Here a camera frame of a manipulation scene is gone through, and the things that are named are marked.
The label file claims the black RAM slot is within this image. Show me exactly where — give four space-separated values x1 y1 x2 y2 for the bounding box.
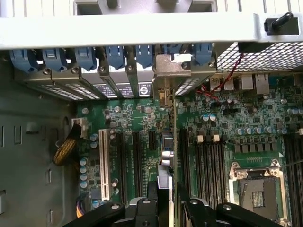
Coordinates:
196 136 205 204
211 135 219 206
204 136 212 205
283 135 294 213
218 141 227 205
293 135 303 227

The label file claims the long black expansion slot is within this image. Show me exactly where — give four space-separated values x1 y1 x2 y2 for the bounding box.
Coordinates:
179 129 190 190
115 131 128 200
132 131 143 197

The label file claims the short black expansion slot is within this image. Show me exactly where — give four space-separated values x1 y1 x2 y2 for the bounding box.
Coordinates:
148 130 157 151

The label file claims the white expansion slot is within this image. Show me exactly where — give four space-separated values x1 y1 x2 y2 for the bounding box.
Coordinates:
98 129 111 201

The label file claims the blue slot retention clip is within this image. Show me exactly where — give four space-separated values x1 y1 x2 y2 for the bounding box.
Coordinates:
136 44 156 70
163 43 185 57
193 42 216 70
106 45 126 70
42 48 69 72
75 46 98 71
9 48 39 73

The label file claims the black case lock lever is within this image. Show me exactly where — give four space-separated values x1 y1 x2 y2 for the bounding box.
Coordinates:
263 13 301 36

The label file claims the silver CPU socket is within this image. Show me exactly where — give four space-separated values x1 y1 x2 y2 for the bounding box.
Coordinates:
228 159 293 227

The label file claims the green motherboard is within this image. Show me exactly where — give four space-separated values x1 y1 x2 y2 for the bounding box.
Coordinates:
75 70 303 227

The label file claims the white power connector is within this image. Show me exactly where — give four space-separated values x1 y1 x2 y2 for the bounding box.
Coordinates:
71 117 88 138

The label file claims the grey metal PC case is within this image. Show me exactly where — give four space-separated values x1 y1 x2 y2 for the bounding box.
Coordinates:
0 11 303 227

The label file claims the coloured wire bundle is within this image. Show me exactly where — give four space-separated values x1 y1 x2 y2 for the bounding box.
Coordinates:
75 200 85 218

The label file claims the yellow black braided cable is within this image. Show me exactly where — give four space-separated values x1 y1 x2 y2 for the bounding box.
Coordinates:
53 124 83 166

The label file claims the red black twisted wire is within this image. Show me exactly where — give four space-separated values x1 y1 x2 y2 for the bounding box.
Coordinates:
196 52 245 100

